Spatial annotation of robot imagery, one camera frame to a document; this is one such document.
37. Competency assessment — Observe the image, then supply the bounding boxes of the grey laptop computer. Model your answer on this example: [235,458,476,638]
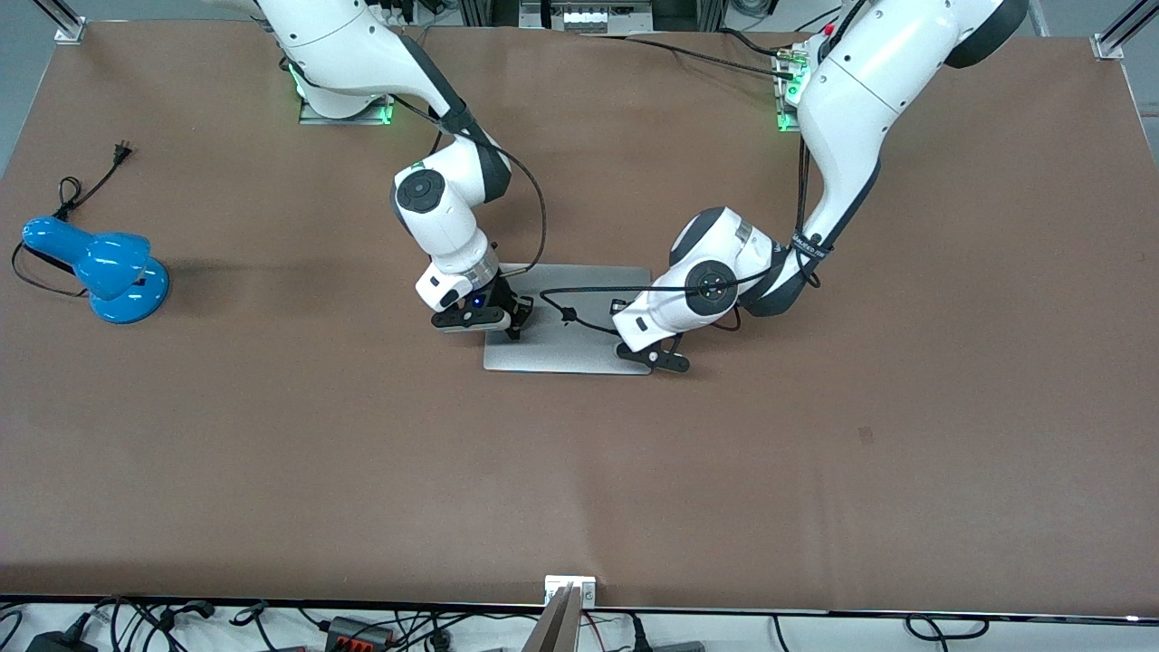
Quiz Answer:
[483,264,654,376]

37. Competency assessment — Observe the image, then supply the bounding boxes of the grey power strip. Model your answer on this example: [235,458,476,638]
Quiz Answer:
[521,0,655,34]

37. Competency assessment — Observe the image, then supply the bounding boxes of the grey box orange connectors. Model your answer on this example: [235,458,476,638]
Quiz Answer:
[324,615,396,652]

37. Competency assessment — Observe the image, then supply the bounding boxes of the black power adapter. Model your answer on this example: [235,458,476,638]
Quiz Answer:
[25,628,99,652]

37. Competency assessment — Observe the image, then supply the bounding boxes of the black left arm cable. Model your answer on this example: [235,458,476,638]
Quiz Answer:
[538,136,832,339]

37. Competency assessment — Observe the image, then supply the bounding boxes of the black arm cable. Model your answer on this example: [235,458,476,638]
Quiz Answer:
[389,91,551,277]
[538,136,832,339]

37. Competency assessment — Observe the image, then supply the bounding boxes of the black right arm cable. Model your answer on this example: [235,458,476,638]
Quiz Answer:
[389,91,551,277]

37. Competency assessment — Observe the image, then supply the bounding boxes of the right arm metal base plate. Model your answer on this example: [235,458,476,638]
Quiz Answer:
[297,91,396,127]

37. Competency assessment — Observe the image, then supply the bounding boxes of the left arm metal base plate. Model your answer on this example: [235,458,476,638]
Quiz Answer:
[772,45,816,134]

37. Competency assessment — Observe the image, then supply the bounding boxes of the black aluminium frame post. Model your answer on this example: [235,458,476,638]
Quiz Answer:
[458,0,522,29]

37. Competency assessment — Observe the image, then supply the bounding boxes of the long black table cable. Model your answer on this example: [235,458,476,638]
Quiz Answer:
[579,33,798,82]

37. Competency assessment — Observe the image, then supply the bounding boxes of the aluminium camera profile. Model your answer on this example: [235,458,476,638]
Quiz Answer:
[521,584,581,652]

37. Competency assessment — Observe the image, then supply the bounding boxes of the short black table cable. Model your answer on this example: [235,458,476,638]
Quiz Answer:
[720,28,782,58]

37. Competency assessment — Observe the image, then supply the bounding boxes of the black looped floor cable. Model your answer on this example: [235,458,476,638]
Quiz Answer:
[905,613,990,641]

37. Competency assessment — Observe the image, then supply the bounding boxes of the black lamp power cord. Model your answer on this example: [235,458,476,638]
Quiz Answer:
[11,140,135,298]

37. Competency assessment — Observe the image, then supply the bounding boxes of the aluminium corner post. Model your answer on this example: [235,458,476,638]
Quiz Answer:
[32,0,89,45]
[1090,0,1159,62]

